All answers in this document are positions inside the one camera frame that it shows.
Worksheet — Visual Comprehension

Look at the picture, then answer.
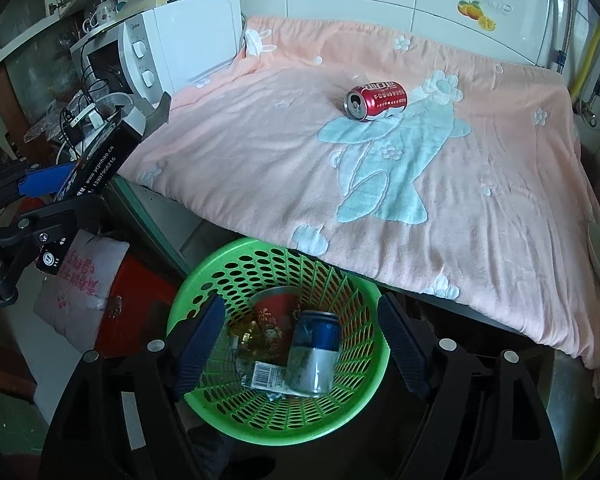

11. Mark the pink floral blanket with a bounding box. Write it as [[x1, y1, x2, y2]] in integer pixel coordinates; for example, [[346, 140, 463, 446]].
[[121, 16, 600, 398]]

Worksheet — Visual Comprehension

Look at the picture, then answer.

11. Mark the red drink can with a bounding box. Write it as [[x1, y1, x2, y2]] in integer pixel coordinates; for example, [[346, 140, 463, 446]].
[[344, 80, 409, 122]]

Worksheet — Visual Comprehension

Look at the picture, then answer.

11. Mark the white and blue wrapper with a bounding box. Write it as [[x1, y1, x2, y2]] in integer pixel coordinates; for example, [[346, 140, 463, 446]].
[[235, 357, 291, 393]]

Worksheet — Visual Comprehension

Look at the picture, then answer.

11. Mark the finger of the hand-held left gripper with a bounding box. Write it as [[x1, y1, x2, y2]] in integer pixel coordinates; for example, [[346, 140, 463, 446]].
[[0, 195, 106, 277], [0, 161, 81, 213]]

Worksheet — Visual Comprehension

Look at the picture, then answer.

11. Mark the green plastic basket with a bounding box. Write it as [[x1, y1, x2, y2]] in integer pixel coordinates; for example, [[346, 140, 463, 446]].
[[166, 237, 392, 446]]

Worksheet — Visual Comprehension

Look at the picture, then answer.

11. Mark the red and white paper cup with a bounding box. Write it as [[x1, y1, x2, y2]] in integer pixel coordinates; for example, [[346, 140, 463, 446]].
[[250, 287, 303, 361]]

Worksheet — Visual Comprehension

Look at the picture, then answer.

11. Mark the yellow hose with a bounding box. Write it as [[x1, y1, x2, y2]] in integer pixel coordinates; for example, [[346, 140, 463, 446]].
[[570, 22, 600, 106]]

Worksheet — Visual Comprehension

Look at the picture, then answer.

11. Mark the white printed bag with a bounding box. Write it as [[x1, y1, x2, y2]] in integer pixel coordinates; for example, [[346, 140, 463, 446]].
[[34, 230, 131, 353]]

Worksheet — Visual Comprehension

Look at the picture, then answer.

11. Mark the braided metal hose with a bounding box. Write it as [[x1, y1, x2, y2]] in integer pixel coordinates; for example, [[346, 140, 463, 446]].
[[554, 0, 577, 77]]

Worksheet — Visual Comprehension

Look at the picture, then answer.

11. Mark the white charger with cable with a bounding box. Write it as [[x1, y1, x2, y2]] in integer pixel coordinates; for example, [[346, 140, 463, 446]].
[[60, 92, 131, 142]]

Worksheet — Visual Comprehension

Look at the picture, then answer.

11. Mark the black cardboard box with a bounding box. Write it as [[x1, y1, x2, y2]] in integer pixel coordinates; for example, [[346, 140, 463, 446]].
[[55, 91, 172, 203]]

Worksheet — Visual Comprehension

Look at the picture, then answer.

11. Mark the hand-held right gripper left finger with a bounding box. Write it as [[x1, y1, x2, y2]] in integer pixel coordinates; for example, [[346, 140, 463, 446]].
[[40, 292, 227, 480]]

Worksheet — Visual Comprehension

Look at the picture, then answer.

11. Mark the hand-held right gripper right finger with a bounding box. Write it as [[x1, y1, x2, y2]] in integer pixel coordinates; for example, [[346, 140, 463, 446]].
[[377, 292, 563, 480]]

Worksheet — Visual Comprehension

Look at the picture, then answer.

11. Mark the white microwave oven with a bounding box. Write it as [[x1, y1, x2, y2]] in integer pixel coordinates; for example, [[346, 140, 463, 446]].
[[70, 0, 245, 108]]

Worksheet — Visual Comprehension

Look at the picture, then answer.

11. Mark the blue and silver can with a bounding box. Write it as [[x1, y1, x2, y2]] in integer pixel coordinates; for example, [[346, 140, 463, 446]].
[[286, 310, 342, 397]]

